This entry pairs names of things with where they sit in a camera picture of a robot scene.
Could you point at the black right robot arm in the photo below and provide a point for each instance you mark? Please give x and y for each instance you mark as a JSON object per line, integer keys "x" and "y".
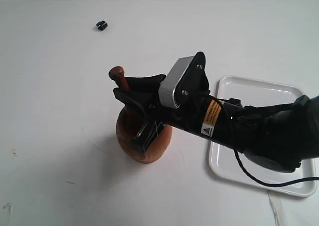
{"x": 275, "y": 137}

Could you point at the small black plastic clip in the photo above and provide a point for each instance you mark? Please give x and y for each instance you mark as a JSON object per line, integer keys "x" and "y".
{"x": 101, "y": 25}

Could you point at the white rectangular plastic tray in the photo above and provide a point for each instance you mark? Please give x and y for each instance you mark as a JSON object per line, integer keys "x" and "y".
{"x": 222, "y": 160}

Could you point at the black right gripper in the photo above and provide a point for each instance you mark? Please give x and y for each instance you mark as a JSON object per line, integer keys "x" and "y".
{"x": 188, "y": 117}

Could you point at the brown wooden pestle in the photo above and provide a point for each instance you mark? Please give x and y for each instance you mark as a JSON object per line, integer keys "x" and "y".
{"x": 117, "y": 74}

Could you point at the wooden mortar cup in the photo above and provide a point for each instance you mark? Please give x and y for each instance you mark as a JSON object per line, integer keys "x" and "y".
{"x": 140, "y": 142}

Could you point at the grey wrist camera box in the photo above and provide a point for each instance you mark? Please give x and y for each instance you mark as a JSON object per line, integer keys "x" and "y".
{"x": 177, "y": 83}

